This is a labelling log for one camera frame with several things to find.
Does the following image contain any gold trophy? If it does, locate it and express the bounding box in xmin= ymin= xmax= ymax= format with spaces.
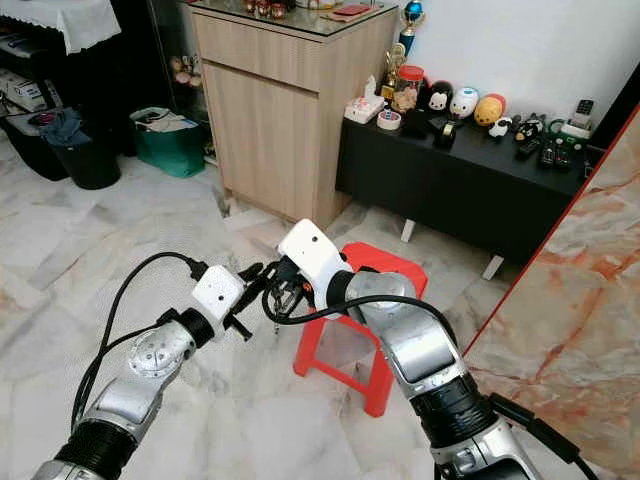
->
xmin=381 ymin=42 xmax=407 ymax=100

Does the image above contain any black storage box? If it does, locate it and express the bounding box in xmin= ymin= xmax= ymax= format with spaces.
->
xmin=1 ymin=110 xmax=67 ymax=182

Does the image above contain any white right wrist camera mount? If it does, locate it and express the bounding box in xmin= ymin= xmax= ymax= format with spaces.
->
xmin=277 ymin=218 xmax=351 ymax=303

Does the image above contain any black and white toy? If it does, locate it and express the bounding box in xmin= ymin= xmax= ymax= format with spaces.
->
xmin=514 ymin=112 xmax=548 ymax=144

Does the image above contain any black plush toy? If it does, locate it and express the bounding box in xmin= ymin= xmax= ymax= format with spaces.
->
xmin=425 ymin=81 xmax=455 ymax=114

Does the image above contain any jar with red lid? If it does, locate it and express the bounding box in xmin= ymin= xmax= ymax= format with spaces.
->
xmin=392 ymin=64 xmax=427 ymax=114

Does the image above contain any red flat case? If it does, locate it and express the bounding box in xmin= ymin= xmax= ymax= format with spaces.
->
xmin=331 ymin=3 xmax=374 ymax=19

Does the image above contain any orange yellow plush toy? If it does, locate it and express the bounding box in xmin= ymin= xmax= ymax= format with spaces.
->
xmin=474 ymin=93 xmax=509 ymax=128

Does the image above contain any black remote control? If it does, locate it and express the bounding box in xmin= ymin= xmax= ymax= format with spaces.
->
xmin=539 ymin=138 xmax=588 ymax=171

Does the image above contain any red plastic stool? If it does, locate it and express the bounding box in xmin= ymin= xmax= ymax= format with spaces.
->
xmin=294 ymin=241 xmax=430 ymax=419

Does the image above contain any black low sideboard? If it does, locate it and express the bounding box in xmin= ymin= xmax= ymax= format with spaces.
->
xmin=335 ymin=110 xmax=608 ymax=281

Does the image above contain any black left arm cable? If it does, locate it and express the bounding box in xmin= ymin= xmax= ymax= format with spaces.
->
xmin=71 ymin=251 xmax=210 ymax=433

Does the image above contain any black pouch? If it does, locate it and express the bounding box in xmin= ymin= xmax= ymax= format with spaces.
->
xmin=400 ymin=110 xmax=432 ymax=140

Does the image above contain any white plush toy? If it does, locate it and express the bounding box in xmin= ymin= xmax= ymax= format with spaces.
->
xmin=449 ymin=86 xmax=481 ymax=122

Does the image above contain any bunch of keys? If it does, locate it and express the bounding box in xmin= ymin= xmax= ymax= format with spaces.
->
xmin=274 ymin=282 xmax=303 ymax=319

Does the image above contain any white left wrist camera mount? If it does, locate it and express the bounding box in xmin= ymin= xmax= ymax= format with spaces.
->
xmin=191 ymin=263 xmax=247 ymax=327

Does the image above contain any white tablecloth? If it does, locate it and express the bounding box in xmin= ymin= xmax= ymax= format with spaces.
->
xmin=0 ymin=0 xmax=124 ymax=57

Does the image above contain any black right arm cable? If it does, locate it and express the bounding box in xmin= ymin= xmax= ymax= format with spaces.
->
xmin=264 ymin=291 xmax=458 ymax=347

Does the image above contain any white tissue box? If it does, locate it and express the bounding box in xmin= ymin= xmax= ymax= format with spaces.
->
xmin=344 ymin=77 xmax=387 ymax=125

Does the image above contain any blue trophy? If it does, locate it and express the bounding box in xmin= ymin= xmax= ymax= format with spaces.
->
xmin=397 ymin=0 xmax=424 ymax=54

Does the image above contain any black round bin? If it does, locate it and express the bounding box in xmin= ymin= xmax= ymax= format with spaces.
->
xmin=48 ymin=109 xmax=122 ymax=192

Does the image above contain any marble pattern panel red edge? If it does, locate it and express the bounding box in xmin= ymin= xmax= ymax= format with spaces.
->
xmin=460 ymin=104 xmax=640 ymax=480

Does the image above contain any cordless phone on cradle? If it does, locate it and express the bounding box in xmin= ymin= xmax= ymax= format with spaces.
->
xmin=563 ymin=97 xmax=599 ymax=139

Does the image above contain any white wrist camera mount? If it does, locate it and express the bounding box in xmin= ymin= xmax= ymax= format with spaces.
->
xmin=191 ymin=263 xmax=247 ymax=327
xmin=277 ymin=218 xmax=351 ymax=303

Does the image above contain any black tape dispenser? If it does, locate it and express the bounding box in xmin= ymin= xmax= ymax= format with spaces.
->
xmin=434 ymin=116 xmax=460 ymax=150

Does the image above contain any beige tape roll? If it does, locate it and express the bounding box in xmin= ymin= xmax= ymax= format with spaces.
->
xmin=376 ymin=109 xmax=403 ymax=132

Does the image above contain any light wood cabinet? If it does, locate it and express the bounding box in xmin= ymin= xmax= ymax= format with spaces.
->
xmin=188 ymin=0 xmax=402 ymax=227

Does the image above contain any green shopping bag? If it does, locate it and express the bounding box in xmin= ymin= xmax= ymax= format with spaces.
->
xmin=129 ymin=106 xmax=207 ymax=180

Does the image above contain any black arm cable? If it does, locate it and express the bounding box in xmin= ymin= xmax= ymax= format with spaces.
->
xmin=71 ymin=251 xmax=210 ymax=433
xmin=264 ymin=291 xmax=458 ymax=347

